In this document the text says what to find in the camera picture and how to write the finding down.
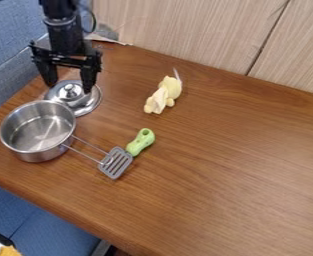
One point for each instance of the silver pot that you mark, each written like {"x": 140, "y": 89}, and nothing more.
{"x": 37, "y": 130}

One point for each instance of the silver pot lid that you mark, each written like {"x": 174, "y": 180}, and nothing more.
{"x": 74, "y": 96}

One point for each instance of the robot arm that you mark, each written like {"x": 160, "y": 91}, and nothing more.
{"x": 59, "y": 8}

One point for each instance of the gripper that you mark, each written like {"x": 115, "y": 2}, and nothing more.
{"x": 65, "y": 41}

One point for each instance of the yellow plush toy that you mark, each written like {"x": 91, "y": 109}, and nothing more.
{"x": 164, "y": 94}

